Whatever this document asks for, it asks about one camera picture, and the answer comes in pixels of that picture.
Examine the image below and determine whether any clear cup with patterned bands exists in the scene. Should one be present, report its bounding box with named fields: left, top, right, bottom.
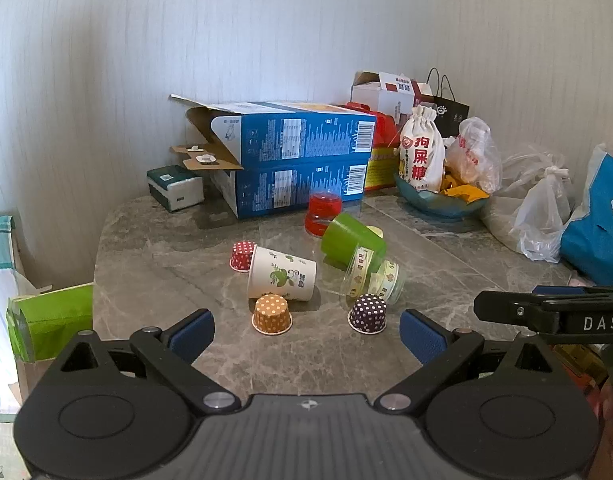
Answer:
left=339, top=244, right=406, bottom=306

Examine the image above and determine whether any open blue cardboard box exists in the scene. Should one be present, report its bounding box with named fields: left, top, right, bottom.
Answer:
left=168, top=93, right=377, bottom=171

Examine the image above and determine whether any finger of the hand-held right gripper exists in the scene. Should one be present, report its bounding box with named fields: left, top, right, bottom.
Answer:
left=473, top=289, right=562, bottom=334
left=531, top=285, right=613, bottom=297

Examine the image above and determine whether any white carton box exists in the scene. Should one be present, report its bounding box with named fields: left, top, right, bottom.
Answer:
left=349, top=70, right=433, bottom=127

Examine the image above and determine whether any green white tissue pack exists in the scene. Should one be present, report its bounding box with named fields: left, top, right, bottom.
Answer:
left=147, top=165, right=205, bottom=212

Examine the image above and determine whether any blue bowl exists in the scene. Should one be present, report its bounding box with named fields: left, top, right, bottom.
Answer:
left=393, top=170, right=492, bottom=219

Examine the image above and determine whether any purple polka dot paper cup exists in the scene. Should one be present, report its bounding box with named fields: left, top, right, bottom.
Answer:
left=347, top=293, right=389, bottom=335

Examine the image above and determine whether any red transparent cup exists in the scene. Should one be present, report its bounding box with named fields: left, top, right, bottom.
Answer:
left=305, top=190, right=343, bottom=239

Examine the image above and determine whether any green plastic cup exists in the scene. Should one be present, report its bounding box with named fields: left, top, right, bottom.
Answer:
left=319, top=212, right=387, bottom=276

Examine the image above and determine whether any blue shopping bag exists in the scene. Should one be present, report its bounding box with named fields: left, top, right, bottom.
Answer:
left=559, top=141, right=613, bottom=287

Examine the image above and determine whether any black paper bag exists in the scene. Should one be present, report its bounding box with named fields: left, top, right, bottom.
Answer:
left=418, top=67, right=471, bottom=139

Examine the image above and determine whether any white plastic bag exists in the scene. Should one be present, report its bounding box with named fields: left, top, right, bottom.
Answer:
left=480, top=144, right=583, bottom=264

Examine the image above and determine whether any white drawstring pouch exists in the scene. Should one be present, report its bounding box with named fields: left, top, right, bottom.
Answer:
left=398, top=105, right=446, bottom=195

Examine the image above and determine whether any red polka dot paper cup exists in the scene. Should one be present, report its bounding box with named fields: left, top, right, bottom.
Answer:
left=229, top=240, right=258, bottom=272

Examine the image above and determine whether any clear plastic snack bag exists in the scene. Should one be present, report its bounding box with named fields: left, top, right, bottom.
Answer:
left=445, top=116, right=503, bottom=196

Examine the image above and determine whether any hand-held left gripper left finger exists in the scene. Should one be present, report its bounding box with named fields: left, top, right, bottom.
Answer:
left=60, top=309, right=231, bottom=415

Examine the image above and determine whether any orange yellow packet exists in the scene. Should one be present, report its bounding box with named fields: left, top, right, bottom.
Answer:
left=555, top=344, right=608, bottom=392

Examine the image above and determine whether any white paper cup green print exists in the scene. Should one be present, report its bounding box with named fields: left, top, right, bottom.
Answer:
left=246, top=245, right=317, bottom=302

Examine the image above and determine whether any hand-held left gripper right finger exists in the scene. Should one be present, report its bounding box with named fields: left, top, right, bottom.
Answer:
left=378, top=308, right=563, bottom=415

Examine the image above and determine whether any orange polka dot paper cup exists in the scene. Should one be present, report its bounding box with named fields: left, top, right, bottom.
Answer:
left=251, top=293, right=294, bottom=336

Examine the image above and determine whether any red gift box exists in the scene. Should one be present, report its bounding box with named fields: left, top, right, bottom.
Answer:
left=336, top=101, right=403, bottom=194

